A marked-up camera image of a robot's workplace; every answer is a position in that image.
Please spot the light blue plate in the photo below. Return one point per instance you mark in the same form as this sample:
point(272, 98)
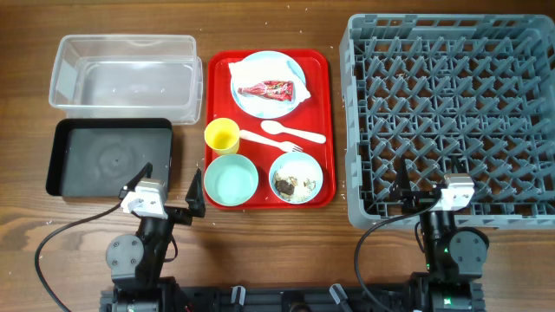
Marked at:
point(265, 109)

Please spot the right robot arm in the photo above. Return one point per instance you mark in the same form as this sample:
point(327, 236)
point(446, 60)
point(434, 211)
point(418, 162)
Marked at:
point(454, 255)

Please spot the cream plastic spoon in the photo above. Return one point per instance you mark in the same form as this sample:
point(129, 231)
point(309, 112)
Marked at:
point(274, 127)

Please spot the white paper napkin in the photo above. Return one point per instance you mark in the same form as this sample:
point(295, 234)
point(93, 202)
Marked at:
point(246, 74)

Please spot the black waste tray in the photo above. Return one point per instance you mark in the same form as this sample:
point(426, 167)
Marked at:
point(97, 157)

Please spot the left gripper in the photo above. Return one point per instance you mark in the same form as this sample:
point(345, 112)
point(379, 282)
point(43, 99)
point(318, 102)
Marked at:
point(196, 203)

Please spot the cream plastic fork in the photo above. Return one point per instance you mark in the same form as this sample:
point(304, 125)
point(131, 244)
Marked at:
point(284, 146)

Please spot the red serving tray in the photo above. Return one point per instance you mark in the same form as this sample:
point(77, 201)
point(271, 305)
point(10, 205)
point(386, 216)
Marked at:
point(313, 115)

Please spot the light blue bowl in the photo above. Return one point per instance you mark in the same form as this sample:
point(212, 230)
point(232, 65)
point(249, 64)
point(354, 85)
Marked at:
point(297, 156)

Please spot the red snack wrapper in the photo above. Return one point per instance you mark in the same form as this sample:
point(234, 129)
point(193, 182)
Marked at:
point(270, 90)

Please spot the clear plastic waste bin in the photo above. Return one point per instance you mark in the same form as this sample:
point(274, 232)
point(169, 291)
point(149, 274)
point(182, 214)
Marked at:
point(128, 76)

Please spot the yellow plastic cup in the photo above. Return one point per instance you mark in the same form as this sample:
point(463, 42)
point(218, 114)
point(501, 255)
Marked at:
point(222, 135)

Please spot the grey dishwasher rack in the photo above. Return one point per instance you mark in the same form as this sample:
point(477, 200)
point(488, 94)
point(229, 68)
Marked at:
point(431, 87)

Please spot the rice and food scraps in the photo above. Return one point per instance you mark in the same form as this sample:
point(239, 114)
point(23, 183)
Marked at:
point(295, 181)

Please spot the mint green bowl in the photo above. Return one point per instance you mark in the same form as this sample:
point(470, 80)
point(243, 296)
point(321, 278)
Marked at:
point(231, 180)

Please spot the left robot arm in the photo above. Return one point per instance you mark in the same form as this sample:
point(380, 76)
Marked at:
point(136, 260)

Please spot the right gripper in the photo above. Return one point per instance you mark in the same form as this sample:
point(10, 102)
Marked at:
point(421, 202)

